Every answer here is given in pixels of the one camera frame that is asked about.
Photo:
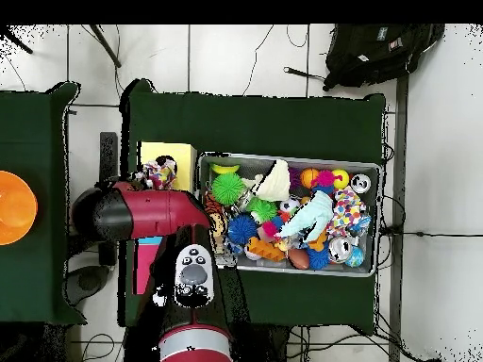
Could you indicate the small soccer ball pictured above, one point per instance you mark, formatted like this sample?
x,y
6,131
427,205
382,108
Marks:
x,y
290,206

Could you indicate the blue spiky ball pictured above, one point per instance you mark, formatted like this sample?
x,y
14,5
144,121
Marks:
x,y
242,229

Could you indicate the polka-dot cloth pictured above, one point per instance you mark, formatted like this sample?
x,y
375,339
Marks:
x,y
347,210

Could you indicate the white patterned cloth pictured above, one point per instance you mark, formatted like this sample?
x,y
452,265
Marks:
x,y
161,173

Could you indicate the grey round base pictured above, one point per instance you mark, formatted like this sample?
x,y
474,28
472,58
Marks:
x,y
87,283

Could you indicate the green spiky ball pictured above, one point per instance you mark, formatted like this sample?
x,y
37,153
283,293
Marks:
x,y
227,188

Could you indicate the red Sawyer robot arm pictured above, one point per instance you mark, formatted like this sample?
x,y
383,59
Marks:
x,y
151,211

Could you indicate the pink spiky ball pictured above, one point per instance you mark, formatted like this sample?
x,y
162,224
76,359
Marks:
x,y
324,179

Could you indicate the black backpack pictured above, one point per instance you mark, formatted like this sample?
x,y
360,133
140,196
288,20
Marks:
x,y
377,53

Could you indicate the silver drink can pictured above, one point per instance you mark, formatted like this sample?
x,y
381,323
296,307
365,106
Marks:
x,y
340,250

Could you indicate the dark green side tablecloth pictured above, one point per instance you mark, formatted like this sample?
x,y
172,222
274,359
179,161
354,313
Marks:
x,y
45,286

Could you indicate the orange plastic toy brick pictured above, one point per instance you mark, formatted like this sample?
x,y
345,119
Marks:
x,y
266,250

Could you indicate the small orange basketball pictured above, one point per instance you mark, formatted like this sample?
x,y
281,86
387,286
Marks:
x,y
309,177

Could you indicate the mint green cloth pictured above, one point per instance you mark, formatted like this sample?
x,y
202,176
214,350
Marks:
x,y
313,215

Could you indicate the black tripod leg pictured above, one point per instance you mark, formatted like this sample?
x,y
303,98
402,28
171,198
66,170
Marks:
x,y
16,41
106,45

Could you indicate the wooden box with three holes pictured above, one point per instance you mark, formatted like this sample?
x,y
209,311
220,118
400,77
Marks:
x,y
185,154

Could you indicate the orange plastic bowl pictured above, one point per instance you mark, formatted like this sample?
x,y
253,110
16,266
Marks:
x,y
15,207

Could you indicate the cream yellow cloth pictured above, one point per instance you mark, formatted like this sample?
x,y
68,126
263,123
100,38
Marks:
x,y
275,183

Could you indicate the clear mesh bin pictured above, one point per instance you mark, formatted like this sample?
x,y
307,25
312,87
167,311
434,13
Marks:
x,y
302,270

